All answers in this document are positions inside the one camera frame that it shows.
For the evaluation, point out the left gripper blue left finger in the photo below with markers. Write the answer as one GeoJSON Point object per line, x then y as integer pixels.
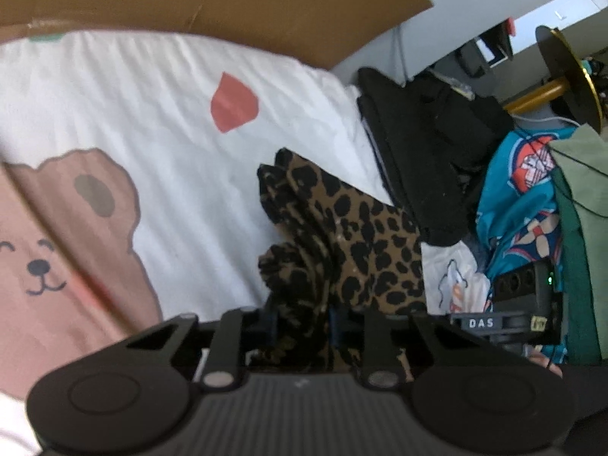
{"type": "Point", "coordinates": [228, 341]}

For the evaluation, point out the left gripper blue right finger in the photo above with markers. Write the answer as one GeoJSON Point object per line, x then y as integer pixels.
{"type": "Point", "coordinates": [376, 343]}

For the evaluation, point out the leopard print garment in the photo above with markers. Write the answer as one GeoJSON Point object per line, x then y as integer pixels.
{"type": "Point", "coordinates": [341, 248]}

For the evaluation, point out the black folded clothes stack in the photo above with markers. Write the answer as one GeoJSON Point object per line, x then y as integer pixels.
{"type": "Point", "coordinates": [433, 145]}

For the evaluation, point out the blue patterned garment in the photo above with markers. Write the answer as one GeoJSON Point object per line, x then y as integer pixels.
{"type": "Point", "coordinates": [517, 220]}

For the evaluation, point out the green cloth bag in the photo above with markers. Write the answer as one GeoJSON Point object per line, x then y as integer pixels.
{"type": "Point", "coordinates": [580, 181]}

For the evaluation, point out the white cartoon bear bedsheet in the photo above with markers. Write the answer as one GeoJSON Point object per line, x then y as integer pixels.
{"type": "Point", "coordinates": [129, 191]}

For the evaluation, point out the round gold black table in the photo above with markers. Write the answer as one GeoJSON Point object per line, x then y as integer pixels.
{"type": "Point", "coordinates": [568, 79]}

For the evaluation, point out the brown cardboard sheet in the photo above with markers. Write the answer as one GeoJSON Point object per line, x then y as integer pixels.
{"type": "Point", "coordinates": [320, 33]}

